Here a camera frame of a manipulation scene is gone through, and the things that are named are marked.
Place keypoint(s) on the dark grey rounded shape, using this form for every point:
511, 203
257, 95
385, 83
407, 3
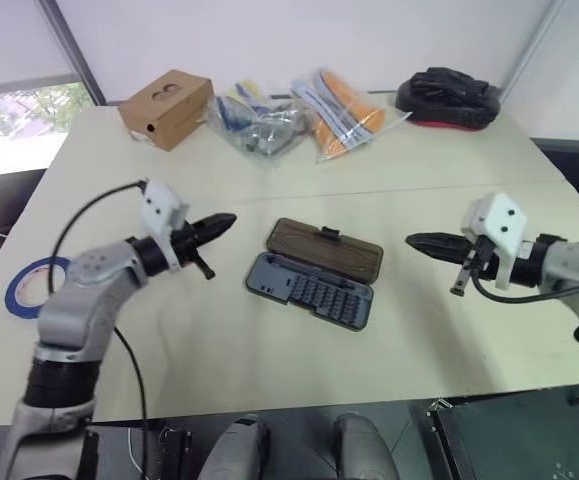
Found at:
364, 447
234, 450

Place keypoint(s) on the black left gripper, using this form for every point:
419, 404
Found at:
186, 242

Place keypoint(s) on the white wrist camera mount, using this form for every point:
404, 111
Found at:
501, 220
161, 212

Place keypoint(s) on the dark window frame post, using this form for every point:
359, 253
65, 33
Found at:
76, 55

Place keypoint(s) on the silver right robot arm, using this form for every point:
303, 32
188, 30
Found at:
561, 265

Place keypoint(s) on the screwdriver bit case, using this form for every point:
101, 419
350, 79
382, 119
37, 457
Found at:
314, 280

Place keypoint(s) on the blue tape roll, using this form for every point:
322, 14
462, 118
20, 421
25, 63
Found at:
15, 292

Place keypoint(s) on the plastic bag with blue items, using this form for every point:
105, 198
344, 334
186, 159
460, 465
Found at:
259, 125

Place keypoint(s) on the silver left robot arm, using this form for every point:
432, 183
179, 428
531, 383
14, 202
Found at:
89, 300

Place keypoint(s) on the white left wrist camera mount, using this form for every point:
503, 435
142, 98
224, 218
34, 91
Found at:
161, 212

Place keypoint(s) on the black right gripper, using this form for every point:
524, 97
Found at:
481, 262

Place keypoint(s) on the plastic bag with orange insoles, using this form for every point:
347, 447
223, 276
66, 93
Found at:
341, 117

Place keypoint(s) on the black metal cabinet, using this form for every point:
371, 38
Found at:
509, 440

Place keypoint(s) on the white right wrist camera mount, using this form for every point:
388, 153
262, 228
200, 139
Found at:
501, 220

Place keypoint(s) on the brown cardboard box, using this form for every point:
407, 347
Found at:
169, 107

